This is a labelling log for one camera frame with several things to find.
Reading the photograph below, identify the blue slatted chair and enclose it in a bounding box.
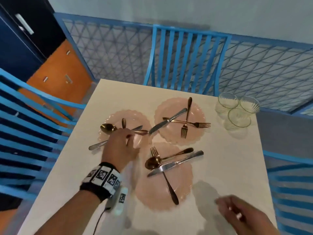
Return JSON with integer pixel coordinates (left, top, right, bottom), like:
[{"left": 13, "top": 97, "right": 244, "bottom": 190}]
[
  {"left": 263, "top": 150, "right": 313, "bottom": 235},
  {"left": 0, "top": 68, "right": 86, "bottom": 201},
  {"left": 143, "top": 24, "right": 232, "bottom": 95}
]

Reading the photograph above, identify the person's left hand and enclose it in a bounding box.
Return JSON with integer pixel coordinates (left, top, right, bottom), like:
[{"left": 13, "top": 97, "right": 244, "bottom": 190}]
[{"left": 101, "top": 128, "right": 140, "bottom": 172}]

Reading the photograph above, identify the silver table knife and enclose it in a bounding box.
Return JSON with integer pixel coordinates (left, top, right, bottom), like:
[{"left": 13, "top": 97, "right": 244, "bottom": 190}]
[
  {"left": 147, "top": 150, "right": 204, "bottom": 177},
  {"left": 148, "top": 108, "right": 188, "bottom": 135},
  {"left": 88, "top": 125, "right": 143, "bottom": 151}
]

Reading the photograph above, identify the black marker-patterned wristband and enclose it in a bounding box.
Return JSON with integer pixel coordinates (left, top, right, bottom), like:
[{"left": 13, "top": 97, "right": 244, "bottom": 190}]
[{"left": 79, "top": 162, "right": 123, "bottom": 202}]

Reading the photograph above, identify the person's right hand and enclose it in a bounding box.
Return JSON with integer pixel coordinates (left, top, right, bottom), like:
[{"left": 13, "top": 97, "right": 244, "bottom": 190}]
[{"left": 215, "top": 195, "right": 271, "bottom": 235}]

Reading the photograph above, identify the blue lattice fence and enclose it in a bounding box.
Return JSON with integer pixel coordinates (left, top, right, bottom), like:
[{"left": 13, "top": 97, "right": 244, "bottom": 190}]
[{"left": 53, "top": 12, "right": 313, "bottom": 116}]

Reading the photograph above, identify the person's right forearm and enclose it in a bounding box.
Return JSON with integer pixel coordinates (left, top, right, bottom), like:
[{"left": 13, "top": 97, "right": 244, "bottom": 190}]
[{"left": 260, "top": 218, "right": 278, "bottom": 235}]

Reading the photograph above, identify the orange cabinet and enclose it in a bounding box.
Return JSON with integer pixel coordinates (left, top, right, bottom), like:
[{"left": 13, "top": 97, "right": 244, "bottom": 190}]
[{"left": 18, "top": 40, "right": 95, "bottom": 121}]

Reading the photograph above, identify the gold fork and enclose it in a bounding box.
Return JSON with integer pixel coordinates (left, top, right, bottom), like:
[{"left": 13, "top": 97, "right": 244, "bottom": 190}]
[
  {"left": 121, "top": 118, "right": 130, "bottom": 147},
  {"left": 150, "top": 146, "right": 180, "bottom": 205},
  {"left": 181, "top": 97, "right": 193, "bottom": 139},
  {"left": 162, "top": 117, "right": 211, "bottom": 128}
]

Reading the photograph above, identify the dark blue cabinet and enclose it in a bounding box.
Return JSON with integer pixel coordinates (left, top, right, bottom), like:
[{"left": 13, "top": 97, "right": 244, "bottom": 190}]
[{"left": 0, "top": 0, "right": 67, "bottom": 82}]

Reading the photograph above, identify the gold spoon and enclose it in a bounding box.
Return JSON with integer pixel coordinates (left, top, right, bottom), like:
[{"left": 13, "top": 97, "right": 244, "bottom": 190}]
[
  {"left": 100, "top": 123, "right": 149, "bottom": 135},
  {"left": 144, "top": 147, "right": 194, "bottom": 170}
]

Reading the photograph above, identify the clear ribbed glass bowl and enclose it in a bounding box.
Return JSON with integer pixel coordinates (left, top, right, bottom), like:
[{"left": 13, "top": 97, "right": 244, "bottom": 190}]
[
  {"left": 224, "top": 108, "right": 252, "bottom": 131},
  {"left": 215, "top": 92, "right": 239, "bottom": 118},
  {"left": 239, "top": 96, "right": 260, "bottom": 114}
]

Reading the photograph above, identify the white cabinet handle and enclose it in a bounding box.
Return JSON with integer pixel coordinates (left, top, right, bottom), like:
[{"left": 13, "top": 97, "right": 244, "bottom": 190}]
[{"left": 15, "top": 14, "right": 34, "bottom": 35}]

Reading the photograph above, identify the person's left forearm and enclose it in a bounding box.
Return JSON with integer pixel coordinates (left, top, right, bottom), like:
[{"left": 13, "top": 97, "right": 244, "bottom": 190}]
[{"left": 22, "top": 190, "right": 106, "bottom": 235}]

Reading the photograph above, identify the pink scalloped plate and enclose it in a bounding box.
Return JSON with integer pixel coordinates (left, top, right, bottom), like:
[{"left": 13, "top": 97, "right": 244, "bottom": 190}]
[
  {"left": 97, "top": 109, "right": 153, "bottom": 150},
  {"left": 154, "top": 97, "right": 206, "bottom": 146},
  {"left": 135, "top": 141, "right": 194, "bottom": 211}
]

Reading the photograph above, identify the black thin cable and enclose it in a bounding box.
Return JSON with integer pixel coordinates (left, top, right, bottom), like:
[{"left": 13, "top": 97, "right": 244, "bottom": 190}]
[{"left": 92, "top": 205, "right": 111, "bottom": 235}]

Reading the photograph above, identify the white wrist camera device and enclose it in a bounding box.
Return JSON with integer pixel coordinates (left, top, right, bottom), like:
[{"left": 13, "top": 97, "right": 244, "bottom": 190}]
[{"left": 112, "top": 187, "right": 129, "bottom": 216}]

